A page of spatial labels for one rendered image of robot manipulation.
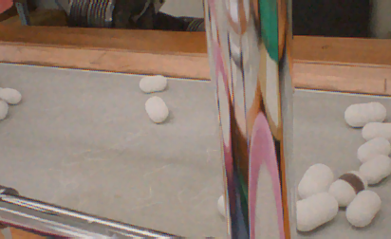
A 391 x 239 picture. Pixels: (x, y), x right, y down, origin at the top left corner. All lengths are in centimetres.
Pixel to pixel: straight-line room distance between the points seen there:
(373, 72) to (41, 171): 35
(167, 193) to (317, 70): 25
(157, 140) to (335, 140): 17
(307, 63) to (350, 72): 5
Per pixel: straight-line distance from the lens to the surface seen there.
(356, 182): 37
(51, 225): 22
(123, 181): 43
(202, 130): 48
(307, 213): 34
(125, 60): 67
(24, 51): 79
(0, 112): 59
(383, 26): 251
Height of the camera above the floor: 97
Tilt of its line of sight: 27 degrees down
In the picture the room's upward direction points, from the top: 7 degrees counter-clockwise
